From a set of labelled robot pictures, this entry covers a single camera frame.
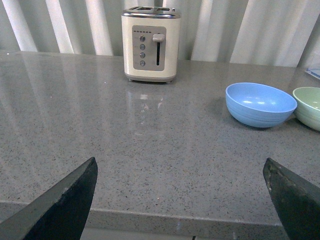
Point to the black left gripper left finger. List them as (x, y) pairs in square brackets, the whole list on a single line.
[(58, 214)]

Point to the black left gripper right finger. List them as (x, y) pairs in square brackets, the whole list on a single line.
[(296, 201)]

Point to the green bowl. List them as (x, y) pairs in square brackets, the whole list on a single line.
[(308, 106)]

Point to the blue bowl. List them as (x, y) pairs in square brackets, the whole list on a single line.
[(258, 105)]

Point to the clear plastic food container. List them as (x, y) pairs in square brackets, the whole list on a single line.
[(315, 72)]

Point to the white curtain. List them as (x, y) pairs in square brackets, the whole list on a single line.
[(261, 32)]

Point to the cream toaster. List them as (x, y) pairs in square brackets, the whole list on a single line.
[(150, 47)]

